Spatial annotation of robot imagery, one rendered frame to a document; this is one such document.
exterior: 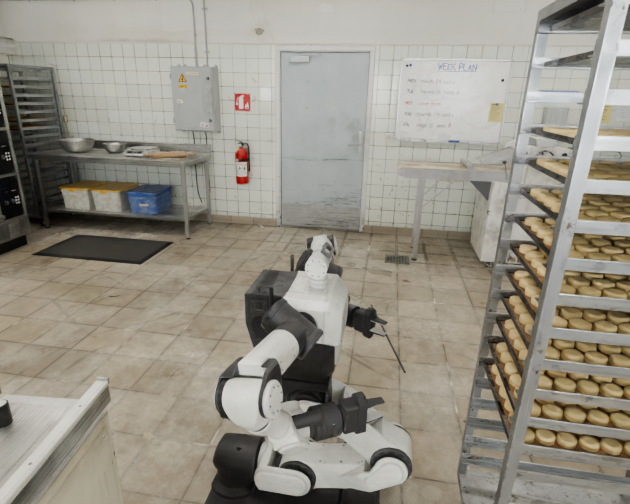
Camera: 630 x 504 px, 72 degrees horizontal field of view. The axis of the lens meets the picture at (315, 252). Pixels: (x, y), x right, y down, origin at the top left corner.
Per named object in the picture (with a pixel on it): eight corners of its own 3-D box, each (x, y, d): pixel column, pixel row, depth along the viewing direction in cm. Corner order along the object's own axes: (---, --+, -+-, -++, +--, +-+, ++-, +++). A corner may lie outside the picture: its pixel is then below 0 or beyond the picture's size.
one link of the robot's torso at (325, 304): (240, 393, 134) (235, 288, 121) (270, 337, 165) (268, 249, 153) (335, 406, 129) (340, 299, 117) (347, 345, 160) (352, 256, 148)
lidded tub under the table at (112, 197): (91, 210, 511) (87, 189, 502) (114, 201, 555) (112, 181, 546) (120, 212, 505) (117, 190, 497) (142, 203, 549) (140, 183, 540)
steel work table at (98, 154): (41, 228, 517) (24, 144, 483) (81, 213, 583) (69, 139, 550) (190, 240, 488) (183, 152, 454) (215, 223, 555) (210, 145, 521)
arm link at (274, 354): (261, 375, 85) (303, 329, 105) (206, 371, 89) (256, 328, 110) (270, 427, 87) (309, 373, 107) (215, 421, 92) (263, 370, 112)
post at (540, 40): (457, 478, 177) (541, 8, 118) (456, 472, 179) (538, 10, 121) (465, 479, 176) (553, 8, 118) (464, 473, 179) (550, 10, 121)
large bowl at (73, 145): (52, 153, 497) (49, 140, 492) (75, 149, 533) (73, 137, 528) (82, 154, 491) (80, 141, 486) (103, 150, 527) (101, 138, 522)
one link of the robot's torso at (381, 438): (395, 495, 147) (282, 420, 145) (395, 455, 163) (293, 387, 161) (423, 470, 141) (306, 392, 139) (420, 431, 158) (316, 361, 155)
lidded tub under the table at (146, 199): (126, 213, 504) (123, 191, 495) (146, 204, 547) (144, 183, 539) (157, 215, 499) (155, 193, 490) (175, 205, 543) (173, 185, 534)
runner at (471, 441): (465, 446, 167) (466, 439, 166) (464, 440, 170) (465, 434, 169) (647, 472, 157) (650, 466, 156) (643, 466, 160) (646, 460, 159)
